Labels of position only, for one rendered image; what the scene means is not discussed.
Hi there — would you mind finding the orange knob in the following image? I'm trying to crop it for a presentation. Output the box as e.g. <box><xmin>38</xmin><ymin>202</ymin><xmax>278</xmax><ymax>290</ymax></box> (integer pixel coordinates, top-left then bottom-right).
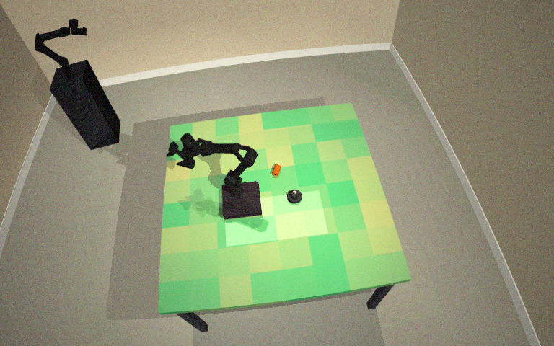
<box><xmin>272</xmin><ymin>164</ymin><xmax>281</xmax><ymax>177</ymax></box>

